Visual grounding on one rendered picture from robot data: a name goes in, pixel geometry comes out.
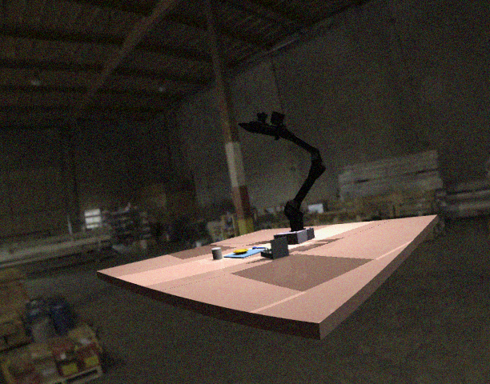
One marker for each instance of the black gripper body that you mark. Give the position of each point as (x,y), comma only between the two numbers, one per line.
(262,128)

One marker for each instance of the light blue square mat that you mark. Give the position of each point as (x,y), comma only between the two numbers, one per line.
(247,254)

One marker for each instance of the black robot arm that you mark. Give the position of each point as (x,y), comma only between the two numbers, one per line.
(291,210)

